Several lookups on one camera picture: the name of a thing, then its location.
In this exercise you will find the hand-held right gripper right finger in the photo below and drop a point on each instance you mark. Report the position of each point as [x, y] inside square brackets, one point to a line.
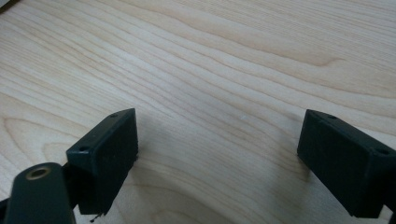
[345, 165]

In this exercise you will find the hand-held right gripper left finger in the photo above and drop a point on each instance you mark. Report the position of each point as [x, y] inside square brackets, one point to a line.
[102, 161]

